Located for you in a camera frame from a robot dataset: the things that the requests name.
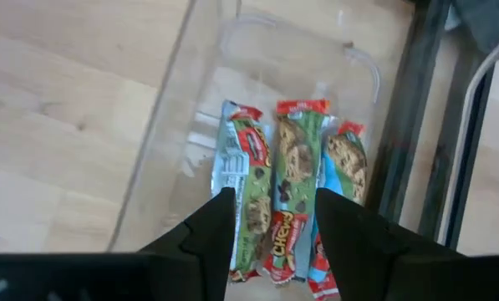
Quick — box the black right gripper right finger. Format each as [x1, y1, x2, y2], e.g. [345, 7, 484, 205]
[314, 187, 464, 301]

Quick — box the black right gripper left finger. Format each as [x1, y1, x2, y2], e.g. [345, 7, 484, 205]
[137, 186, 238, 301]

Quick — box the green chewy granola bar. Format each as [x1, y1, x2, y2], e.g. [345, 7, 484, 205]
[261, 98, 332, 285]
[210, 99, 273, 283]

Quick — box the blue cookie packet right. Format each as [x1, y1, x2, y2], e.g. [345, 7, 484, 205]
[306, 120, 369, 301]

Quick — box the large clear plastic bin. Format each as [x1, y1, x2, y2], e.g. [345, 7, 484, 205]
[106, 0, 384, 301]

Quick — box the black table frame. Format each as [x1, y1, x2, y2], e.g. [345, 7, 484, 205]
[364, 0, 497, 251]

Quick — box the white cable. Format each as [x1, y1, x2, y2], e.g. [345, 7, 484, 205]
[435, 14, 499, 247]

